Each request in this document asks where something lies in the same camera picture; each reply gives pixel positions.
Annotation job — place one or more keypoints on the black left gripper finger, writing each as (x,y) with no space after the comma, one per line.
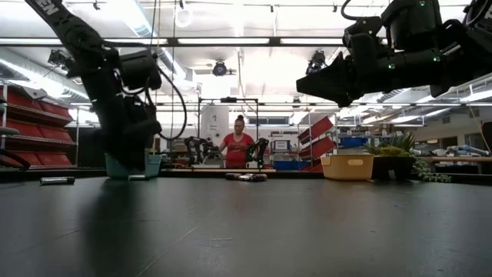
(135,161)
(116,161)

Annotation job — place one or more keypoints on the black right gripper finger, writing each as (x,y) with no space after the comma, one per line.
(326,73)
(326,94)

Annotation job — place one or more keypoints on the black background robot arm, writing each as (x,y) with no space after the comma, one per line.
(259,148)
(200,148)

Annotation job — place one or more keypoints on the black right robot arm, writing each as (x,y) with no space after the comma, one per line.
(415,69)

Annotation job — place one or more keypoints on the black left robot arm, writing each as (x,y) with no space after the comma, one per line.
(77,34)

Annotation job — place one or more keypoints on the teal plastic basket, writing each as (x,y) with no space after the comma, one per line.
(153,165)

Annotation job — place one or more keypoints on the red tilted storage bin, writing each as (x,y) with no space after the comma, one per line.
(321,148)
(317,129)

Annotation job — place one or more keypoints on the blue storage bin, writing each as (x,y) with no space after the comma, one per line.
(351,142)
(288,165)

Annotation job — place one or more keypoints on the yellow plastic basket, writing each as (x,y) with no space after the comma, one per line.
(348,169)

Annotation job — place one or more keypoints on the shelf with red bins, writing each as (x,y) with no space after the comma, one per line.
(38,131)

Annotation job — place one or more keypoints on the potted succulent plant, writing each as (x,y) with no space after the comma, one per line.
(392,167)

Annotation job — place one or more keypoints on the markers at far centre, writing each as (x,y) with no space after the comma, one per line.
(232,176)

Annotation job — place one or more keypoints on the person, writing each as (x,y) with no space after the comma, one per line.
(236,150)

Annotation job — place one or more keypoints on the wooden background desk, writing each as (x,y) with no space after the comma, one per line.
(461,159)

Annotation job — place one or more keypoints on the black ceiling-mounted camera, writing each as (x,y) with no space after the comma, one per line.
(317,59)
(57,57)

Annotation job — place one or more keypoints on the black aluminium table frame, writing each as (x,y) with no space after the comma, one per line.
(292,174)

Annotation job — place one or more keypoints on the black frame stand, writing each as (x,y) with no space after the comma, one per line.
(228,99)

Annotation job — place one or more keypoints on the round black overhead camera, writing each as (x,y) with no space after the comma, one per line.
(220,69)

